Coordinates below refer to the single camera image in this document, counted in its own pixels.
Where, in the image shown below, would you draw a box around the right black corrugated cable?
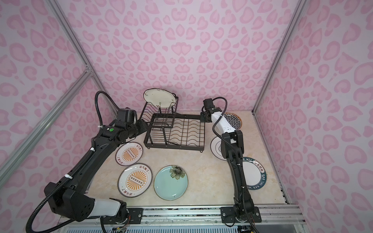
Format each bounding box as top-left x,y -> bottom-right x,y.
211,97 -> 260,233

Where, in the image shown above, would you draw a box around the left aluminium wall frame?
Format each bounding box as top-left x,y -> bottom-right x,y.
1,1 -> 109,186

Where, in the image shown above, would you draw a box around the white plate blue clover outline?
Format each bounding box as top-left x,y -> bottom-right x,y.
210,136 -> 226,161

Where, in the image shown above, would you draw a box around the black wire dish rack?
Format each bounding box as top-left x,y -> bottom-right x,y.
140,93 -> 205,152

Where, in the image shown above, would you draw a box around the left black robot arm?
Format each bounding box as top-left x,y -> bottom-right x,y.
44,108 -> 148,223

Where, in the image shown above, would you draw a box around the large orange sunburst plate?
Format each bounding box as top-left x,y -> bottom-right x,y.
118,163 -> 153,198

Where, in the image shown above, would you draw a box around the left black corrugated cable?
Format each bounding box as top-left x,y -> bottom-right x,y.
25,91 -> 120,233

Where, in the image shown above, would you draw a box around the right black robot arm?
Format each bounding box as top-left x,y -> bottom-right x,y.
200,97 -> 256,227

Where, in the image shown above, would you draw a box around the teal plate with flower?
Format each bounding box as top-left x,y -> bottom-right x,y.
154,165 -> 188,201

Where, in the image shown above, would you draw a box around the small orange sunburst plate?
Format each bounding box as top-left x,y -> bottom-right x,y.
115,142 -> 143,166

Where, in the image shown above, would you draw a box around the white plate dark lettered rim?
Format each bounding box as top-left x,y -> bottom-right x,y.
243,157 -> 267,190

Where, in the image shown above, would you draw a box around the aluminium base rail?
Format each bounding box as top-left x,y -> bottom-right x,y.
105,204 -> 310,233

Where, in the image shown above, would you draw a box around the right aluminium corner post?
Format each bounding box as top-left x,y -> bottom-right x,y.
252,0 -> 309,115

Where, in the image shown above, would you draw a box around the cream plate red berries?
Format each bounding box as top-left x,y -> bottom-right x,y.
143,88 -> 176,108

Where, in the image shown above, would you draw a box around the navy geometric pattern plate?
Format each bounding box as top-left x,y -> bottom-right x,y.
224,112 -> 242,130

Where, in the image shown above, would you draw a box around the black corrugated cable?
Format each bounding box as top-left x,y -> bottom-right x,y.
25,91 -> 120,233
211,97 -> 260,233

